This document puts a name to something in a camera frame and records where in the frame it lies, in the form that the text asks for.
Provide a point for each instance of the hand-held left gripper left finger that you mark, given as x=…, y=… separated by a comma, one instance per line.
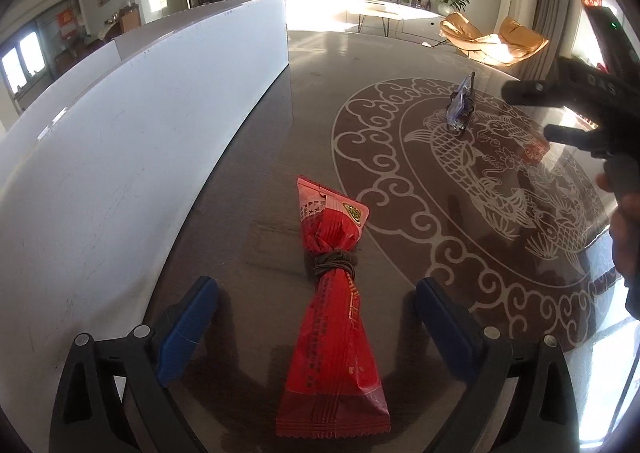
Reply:
x=182, y=328

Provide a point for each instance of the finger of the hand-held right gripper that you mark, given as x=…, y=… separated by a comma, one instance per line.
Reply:
x=530, y=92
x=570, y=137

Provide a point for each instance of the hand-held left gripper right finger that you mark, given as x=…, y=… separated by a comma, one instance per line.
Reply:
x=447, y=333

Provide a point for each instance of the red snack packet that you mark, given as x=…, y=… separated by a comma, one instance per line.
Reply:
x=332, y=358

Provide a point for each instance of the dark patterned glass desktop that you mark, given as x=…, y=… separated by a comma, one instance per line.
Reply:
x=260, y=193

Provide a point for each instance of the person's right hand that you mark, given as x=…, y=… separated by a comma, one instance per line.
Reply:
x=627, y=253

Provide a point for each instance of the orange lounge chair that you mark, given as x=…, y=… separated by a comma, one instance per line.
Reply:
x=462, y=35

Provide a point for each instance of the grey curtain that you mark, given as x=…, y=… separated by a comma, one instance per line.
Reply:
x=557, y=8

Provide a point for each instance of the white television stand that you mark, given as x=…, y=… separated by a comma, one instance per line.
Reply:
x=390, y=13

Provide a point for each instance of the white foam board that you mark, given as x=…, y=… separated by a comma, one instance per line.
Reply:
x=60, y=98
x=125, y=158

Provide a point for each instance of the window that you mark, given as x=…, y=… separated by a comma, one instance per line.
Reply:
x=22, y=63

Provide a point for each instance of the wooden sideboard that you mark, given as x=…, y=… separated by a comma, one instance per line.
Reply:
x=127, y=20

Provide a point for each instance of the red door poster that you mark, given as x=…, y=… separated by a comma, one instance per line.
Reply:
x=66, y=23

